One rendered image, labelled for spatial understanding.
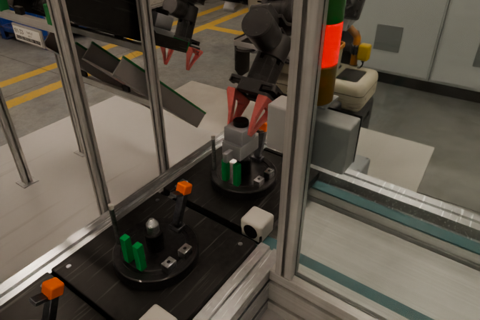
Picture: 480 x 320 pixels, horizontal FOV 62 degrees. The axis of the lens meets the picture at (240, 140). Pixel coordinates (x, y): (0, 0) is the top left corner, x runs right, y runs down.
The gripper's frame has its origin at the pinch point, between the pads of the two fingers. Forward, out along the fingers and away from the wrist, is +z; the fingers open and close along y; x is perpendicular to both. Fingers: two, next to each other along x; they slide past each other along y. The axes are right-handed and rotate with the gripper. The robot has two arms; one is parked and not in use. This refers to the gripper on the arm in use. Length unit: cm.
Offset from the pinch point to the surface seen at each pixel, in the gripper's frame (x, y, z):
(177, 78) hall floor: 217, -215, -61
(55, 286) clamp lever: -26.9, 0.4, 30.5
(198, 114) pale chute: 13.2, -20.6, -2.0
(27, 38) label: -26.9, -29.7, 1.3
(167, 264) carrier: -12.0, 4.7, 25.4
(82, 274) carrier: -14.9, -7.4, 32.8
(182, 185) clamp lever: -9.8, -0.2, 13.8
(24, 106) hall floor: 133, -278, 19
